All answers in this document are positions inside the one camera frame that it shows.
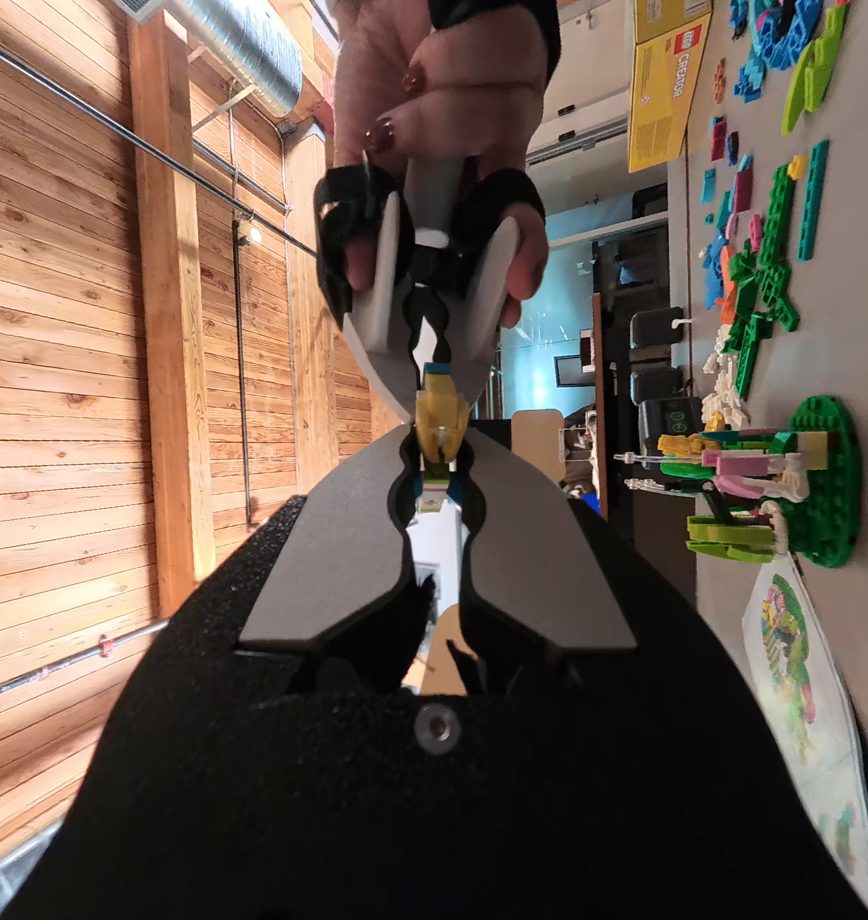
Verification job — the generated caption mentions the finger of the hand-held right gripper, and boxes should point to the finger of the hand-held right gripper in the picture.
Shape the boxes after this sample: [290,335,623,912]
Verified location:
[342,193,424,426]
[434,216,524,403]

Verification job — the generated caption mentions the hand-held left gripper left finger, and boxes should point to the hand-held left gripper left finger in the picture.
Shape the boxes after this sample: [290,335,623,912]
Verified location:
[238,423,417,656]

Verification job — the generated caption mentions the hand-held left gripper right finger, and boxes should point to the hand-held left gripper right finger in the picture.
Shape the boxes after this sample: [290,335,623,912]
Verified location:
[457,431,639,656]

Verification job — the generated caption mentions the striped fish brick model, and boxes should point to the striped fish brick model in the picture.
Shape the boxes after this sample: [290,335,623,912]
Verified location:
[412,359,474,518]

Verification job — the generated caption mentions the instruction booklet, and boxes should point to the instruction booklet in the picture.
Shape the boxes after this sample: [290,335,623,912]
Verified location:
[741,557,868,914]

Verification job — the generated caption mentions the green lego plant model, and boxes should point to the green lego plant model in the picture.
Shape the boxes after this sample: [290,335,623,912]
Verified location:
[624,395,860,570]

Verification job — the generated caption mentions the grey desk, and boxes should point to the grey desk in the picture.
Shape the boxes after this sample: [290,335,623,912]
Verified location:
[667,0,868,920]

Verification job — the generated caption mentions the person's right hand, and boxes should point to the person's right hand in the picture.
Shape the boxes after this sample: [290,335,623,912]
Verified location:
[333,0,551,332]

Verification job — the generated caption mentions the black power station with display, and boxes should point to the black power station with display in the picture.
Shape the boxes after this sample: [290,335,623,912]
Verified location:
[638,397,704,450]

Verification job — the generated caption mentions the pile of blue brick pieces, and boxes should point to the pile of blue brick pieces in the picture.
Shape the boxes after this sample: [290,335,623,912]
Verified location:
[701,244,726,310]

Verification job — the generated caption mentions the orange brick separator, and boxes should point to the orange brick separator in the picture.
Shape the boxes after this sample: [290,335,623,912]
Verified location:
[718,244,738,324]

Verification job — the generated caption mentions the yellow brick set box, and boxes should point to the yellow brick set box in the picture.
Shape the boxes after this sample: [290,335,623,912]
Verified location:
[628,0,715,173]

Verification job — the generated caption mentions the pile of white brick pieces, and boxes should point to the pile of white brick pieces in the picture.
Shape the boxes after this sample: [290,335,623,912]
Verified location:
[701,327,752,434]

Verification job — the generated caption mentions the pile of green brick pieces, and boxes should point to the pile of green brick pieces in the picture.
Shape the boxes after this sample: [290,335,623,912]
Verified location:
[721,164,801,400]

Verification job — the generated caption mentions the grey ceiling pipe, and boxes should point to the grey ceiling pipe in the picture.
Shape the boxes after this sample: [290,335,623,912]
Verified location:
[0,30,318,256]

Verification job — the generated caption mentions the scattered colourful brick pieces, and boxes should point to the scattered colourful brick pieces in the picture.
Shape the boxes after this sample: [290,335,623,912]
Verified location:
[700,0,855,263]

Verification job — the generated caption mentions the silver air duct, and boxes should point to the silver air duct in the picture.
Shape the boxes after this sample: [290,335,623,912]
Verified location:
[168,0,305,119]

